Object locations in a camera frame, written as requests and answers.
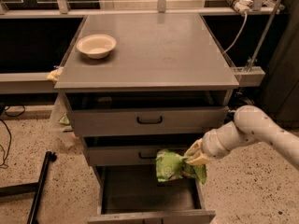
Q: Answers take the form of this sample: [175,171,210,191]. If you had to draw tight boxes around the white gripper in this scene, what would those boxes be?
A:
[184,127,232,166]

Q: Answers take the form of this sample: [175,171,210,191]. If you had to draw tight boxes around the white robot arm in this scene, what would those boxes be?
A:
[185,105,299,170]

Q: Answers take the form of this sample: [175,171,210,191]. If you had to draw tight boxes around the grey bottom drawer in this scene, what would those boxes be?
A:
[87,165,216,224]

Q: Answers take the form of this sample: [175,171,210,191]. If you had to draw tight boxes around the grey drawer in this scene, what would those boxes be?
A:
[83,133,203,166]
[65,91,228,137]
[87,165,216,224]

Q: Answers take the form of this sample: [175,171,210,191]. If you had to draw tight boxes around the grey drawer cabinet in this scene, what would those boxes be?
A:
[54,12,240,224]

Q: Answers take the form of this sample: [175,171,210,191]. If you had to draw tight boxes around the grey middle drawer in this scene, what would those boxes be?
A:
[83,133,203,166]

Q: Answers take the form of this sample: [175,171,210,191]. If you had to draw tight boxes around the grey top drawer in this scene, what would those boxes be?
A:
[65,91,228,137]

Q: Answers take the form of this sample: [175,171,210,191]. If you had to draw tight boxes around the clear plastic bag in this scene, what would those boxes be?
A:
[50,94,80,147]

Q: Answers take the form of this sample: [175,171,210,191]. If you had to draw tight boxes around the dark grey cabinet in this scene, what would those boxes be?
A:
[259,0,299,128]

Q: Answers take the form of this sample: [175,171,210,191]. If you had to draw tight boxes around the white paper bowl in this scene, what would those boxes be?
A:
[76,35,117,59]

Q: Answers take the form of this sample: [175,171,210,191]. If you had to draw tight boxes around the power strip with plug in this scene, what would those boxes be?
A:
[226,0,253,16]

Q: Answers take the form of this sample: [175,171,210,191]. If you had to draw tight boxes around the yellow crumpled item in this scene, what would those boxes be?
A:
[47,67,64,82]

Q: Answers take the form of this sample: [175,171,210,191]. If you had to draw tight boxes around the black metal stand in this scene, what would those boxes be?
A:
[0,151,57,224]

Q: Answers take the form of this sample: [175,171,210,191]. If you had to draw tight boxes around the thin metal rod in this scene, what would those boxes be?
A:
[244,0,282,72]

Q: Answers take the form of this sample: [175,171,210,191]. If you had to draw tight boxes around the black cable bundle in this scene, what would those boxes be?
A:
[228,96,255,114]

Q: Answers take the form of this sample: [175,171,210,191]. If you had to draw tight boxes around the white power cable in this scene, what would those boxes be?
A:
[221,11,249,55]

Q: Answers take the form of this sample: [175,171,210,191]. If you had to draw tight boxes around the black floor cable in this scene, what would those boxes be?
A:
[0,105,26,170]

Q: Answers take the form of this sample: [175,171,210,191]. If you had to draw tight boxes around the metal rail frame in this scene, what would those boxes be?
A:
[0,0,286,95]

